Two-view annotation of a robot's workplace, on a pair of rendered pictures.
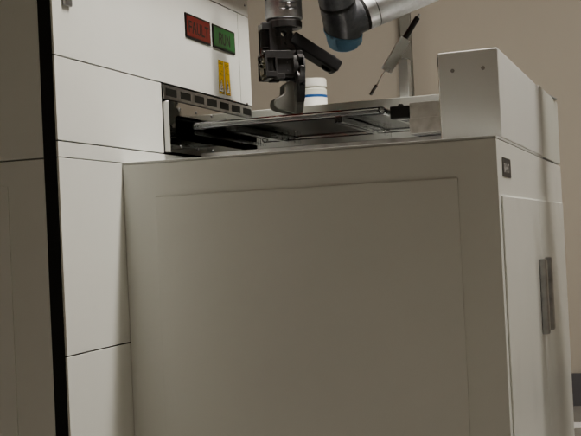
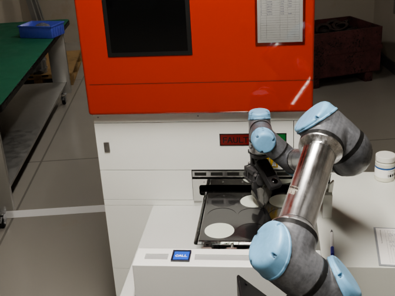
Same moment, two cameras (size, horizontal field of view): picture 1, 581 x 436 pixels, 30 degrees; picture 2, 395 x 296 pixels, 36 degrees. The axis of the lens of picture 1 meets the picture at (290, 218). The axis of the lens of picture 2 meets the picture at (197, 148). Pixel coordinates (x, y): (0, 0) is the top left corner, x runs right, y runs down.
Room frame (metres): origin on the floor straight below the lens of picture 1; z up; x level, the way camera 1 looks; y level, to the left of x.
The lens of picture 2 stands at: (1.56, -1.85, 1.95)
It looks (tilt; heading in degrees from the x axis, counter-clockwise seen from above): 23 degrees down; 78
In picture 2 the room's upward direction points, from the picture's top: 3 degrees counter-clockwise
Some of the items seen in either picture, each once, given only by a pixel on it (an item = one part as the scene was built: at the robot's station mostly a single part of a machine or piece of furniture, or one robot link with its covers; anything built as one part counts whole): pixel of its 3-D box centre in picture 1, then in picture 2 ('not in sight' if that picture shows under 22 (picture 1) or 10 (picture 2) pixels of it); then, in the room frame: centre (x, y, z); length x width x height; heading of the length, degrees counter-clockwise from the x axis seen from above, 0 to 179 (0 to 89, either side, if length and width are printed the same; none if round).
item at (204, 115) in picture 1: (214, 134); (250, 189); (2.18, 0.14, 0.89); 0.44 x 0.02 x 0.10; 160
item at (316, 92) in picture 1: (312, 99); (385, 166); (2.62, -0.07, 1.01); 0.07 x 0.07 x 0.10
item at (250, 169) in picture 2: (282, 52); (258, 167); (2.17, 0.00, 1.05); 0.09 x 0.08 x 0.12; 105
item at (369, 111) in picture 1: (285, 118); (201, 215); (1.95, 0.00, 0.90); 0.37 x 0.01 x 0.01; 70
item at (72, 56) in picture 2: not in sight; (44, 60); (1.30, 5.68, 0.17); 1.19 x 0.84 x 0.34; 79
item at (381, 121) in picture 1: (316, 125); (252, 215); (2.12, -0.06, 0.90); 0.34 x 0.34 x 0.01; 70
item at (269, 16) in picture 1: (284, 12); (258, 147); (2.17, -0.01, 1.13); 0.08 x 0.08 x 0.05
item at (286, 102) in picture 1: (288, 104); (256, 195); (2.16, -0.01, 0.95); 0.06 x 0.03 x 0.09; 105
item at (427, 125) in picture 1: (452, 132); not in sight; (2.05, -0.31, 0.87); 0.36 x 0.08 x 0.03; 160
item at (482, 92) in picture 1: (496, 111); (227, 277); (1.94, -0.38, 0.89); 0.55 x 0.09 x 0.14; 160
